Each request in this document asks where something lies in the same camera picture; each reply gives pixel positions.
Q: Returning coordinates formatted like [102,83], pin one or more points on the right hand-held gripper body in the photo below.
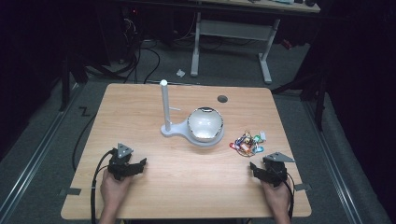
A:
[275,171]

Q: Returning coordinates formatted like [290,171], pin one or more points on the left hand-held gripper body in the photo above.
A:
[120,163]

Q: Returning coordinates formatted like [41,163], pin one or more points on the person's left hand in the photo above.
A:
[113,188]

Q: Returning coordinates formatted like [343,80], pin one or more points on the person's right hand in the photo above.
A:
[277,197]

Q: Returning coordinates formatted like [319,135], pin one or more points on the bunch of colourful key tags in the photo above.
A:
[247,144]

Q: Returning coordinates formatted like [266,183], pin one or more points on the grey tape strip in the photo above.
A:
[71,191]
[302,187]

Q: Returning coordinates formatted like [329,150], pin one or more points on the black floor tape mark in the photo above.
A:
[84,111]

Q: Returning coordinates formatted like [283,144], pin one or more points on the silver metal bowl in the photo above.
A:
[205,124]

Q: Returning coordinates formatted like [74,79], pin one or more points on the dark round table grommet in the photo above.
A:
[222,99]

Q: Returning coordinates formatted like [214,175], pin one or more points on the black metal stand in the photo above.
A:
[319,99]
[65,84]

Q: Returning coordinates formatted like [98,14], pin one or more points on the white paper scrap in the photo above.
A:
[180,73]

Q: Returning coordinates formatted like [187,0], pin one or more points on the wooden desk with white legs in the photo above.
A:
[236,29]

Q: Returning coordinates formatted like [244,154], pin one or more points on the white stand with post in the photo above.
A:
[169,129]

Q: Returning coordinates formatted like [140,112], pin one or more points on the metal floor rail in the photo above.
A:
[34,155]
[333,161]

